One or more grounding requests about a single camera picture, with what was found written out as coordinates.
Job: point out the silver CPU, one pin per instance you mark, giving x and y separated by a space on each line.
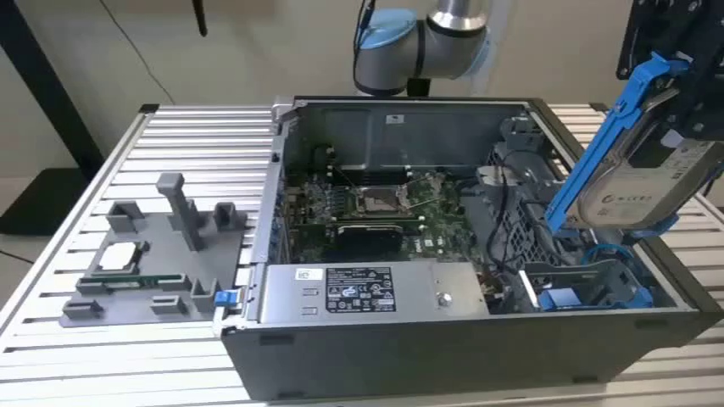
120 258

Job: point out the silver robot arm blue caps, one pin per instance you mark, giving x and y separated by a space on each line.
396 63

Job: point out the black antenna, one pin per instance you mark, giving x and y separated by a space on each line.
199 17

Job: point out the grey parts rack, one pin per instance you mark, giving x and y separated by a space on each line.
164 263

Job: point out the CPU socket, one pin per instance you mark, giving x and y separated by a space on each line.
376 203

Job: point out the perforated metal drive cage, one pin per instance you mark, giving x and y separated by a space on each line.
512 220

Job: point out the silver power supply unit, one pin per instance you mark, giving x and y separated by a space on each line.
283 305

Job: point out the green motherboard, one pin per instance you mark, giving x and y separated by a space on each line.
441 212

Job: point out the empty blue disk carrier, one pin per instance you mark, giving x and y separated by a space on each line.
557 299

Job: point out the hard disk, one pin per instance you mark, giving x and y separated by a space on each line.
621 191

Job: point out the grey metal disk bay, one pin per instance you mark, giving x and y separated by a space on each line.
560 268

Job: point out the green RAM stick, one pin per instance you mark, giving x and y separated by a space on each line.
149 280

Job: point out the black stand with base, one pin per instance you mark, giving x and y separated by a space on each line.
33 63

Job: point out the dark grey PC case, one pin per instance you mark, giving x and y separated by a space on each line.
396 360

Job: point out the blue case latch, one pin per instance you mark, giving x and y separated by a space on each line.
225 298

